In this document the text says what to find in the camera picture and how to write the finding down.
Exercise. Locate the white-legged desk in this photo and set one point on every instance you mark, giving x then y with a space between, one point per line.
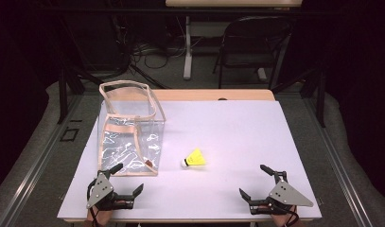
187 56

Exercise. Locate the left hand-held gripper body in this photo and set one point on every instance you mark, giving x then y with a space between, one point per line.
100 191

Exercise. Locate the person's right hand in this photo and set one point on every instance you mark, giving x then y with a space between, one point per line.
283 219

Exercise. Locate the aluminium floor rail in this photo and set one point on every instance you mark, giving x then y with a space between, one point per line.
38 160
338 164

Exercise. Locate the black folding chair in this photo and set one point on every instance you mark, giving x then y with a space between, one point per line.
253 47

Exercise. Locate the black metal stand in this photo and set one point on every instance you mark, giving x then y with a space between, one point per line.
62 94
321 97

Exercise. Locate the person's left hand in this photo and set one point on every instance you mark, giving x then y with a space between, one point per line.
100 217

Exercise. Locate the white table cover sheet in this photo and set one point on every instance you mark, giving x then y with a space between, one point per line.
228 142

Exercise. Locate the wooden table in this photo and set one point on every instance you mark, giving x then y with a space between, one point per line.
196 94

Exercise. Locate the clear bag with beige trim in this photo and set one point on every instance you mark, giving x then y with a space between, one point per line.
130 142

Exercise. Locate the yellow shuttlecock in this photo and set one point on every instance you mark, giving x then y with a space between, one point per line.
195 159

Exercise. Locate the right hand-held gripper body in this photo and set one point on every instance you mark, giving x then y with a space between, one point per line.
283 196

